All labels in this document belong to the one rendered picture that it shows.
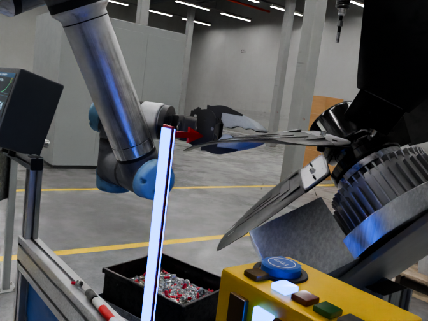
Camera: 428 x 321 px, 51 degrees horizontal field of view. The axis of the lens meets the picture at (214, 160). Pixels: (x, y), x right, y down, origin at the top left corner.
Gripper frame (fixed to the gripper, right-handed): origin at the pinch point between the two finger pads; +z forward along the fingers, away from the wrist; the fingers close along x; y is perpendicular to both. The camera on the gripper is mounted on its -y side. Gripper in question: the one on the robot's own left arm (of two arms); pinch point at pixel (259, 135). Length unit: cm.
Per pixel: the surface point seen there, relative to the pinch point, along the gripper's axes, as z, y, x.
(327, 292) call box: 14.4, -41.1, 15.3
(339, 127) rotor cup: 14.3, 6.6, -3.9
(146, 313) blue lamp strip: -9.5, -21.5, 29.2
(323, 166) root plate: 12.5, 11.8, 4.0
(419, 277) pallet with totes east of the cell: 92, 273, 75
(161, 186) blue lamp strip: -9.3, -23.7, 10.2
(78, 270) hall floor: -136, 191, 98
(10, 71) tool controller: -64, 10, -7
